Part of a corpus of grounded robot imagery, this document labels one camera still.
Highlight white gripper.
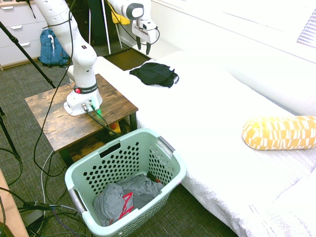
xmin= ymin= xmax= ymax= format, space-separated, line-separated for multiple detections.
xmin=132 ymin=19 xmax=155 ymax=56

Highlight black garment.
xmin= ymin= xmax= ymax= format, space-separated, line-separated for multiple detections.
xmin=129 ymin=62 xmax=180 ymax=89

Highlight mint green laundry basket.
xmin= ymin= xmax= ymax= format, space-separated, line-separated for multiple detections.
xmin=64 ymin=127 xmax=188 ymax=237

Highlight dark brown rug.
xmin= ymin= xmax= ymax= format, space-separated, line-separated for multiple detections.
xmin=103 ymin=48 xmax=152 ymax=72

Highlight yellow hanging garment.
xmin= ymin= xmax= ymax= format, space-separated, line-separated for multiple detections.
xmin=111 ymin=8 xmax=131 ymax=26

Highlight white pole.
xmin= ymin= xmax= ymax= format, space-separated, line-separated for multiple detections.
xmin=103 ymin=0 xmax=112 ymax=56

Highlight yellow emergency stop button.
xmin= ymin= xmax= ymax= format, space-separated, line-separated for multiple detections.
xmin=109 ymin=121 xmax=126 ymax=134

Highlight blue backpack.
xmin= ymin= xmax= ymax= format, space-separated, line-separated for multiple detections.
xmin=38 ymin=28 xmax=71 ymax=68

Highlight white bed blanket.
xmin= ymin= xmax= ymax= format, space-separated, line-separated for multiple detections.
xmin=122 ymin=50 xmax=316 ymax=237

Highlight rustic wooden side table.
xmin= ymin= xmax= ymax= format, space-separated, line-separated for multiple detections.
xmin=25 ymin=73 xmax=139 ymax=169

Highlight white drawer dresser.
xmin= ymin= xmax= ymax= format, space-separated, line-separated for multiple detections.
xmin=0 ymin=0 xmax=49 ymax=71

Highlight dark garment with red trim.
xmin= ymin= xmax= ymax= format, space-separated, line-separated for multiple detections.
xmin=147 ymin=172 xmax=163 ymax=185

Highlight gray shirt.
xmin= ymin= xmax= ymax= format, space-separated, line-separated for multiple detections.
xmin=93 ymin=173 xmax=165 ymax=227

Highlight yellow white patterned bolster pillow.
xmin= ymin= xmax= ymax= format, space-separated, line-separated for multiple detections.
xmin=242 ymin=115 xmax=316 ymax=151

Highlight black tripod leg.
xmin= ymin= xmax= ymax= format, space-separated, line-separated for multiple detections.
xmin=0 ymin=106 xmax=21 ymax=159

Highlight window blind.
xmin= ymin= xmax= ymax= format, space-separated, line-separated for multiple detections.
xmin=296 ymin=14 xmax=316 ymax=49

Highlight black power adapter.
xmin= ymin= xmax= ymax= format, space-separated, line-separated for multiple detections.
xmin=22 ymin=209 xmax=47 ymax=227

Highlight light wooden furniture edge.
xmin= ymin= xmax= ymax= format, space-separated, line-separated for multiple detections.
xmin=0 ymin=169 xmax=30 ymax=237

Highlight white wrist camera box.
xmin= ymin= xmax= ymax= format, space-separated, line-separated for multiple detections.
xmin=141 ymin=21 xmax=158 ymax=32

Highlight black cable with silver plug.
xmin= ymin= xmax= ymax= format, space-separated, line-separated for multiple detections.
xmin=82 ymin=103 xmax=119 ymax=137

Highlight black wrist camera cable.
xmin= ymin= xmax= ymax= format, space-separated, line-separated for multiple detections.
xmin=33 ymin=0 xmax=78 ymax=177

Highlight black camera tripod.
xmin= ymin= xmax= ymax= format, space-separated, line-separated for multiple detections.
xmin=0 ymin=21 xmax=57 ymax=89

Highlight red strap garment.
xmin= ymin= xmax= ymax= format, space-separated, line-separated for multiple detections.
xmin=110 ymin=193 xmax=138 ymax=223

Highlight tangled black floor cables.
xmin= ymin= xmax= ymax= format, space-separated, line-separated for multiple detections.
xmin=0 ymin=148 xmax=87 ymax=237

